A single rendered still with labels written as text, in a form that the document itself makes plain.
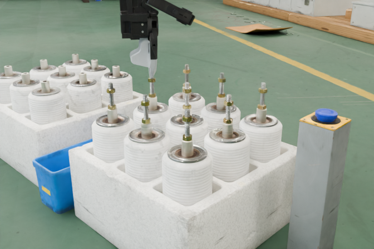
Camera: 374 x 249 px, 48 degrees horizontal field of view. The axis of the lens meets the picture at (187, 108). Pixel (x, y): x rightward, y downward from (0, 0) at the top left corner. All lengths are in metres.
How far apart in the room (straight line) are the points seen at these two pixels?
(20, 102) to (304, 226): 0.84
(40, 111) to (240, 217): 0.61
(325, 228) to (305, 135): 0.19
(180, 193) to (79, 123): 0.50
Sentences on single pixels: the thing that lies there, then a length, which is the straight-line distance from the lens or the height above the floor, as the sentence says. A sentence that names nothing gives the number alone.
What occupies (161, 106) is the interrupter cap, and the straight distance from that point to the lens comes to 1.04.
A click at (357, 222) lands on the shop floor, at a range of 1.12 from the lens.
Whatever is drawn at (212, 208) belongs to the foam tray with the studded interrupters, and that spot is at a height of 0.17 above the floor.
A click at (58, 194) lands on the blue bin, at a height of 0.06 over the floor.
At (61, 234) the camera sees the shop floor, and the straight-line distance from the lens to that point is 1.05.
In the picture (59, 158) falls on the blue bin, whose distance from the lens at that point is 1.17.
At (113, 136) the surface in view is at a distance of 0.93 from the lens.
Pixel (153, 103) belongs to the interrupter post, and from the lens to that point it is 1.01.
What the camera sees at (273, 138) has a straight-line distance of 0.94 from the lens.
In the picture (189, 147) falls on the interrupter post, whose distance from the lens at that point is 0.78.
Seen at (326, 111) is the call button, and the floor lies 0.33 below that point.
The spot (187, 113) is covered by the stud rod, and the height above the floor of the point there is 0.33.
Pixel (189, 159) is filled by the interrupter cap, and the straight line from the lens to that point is 0.77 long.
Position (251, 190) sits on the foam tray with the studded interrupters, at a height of 0.16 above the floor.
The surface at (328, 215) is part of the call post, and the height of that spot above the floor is 0.13.
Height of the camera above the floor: 0.60
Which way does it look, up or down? 20 degrees down
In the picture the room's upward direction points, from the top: straight up
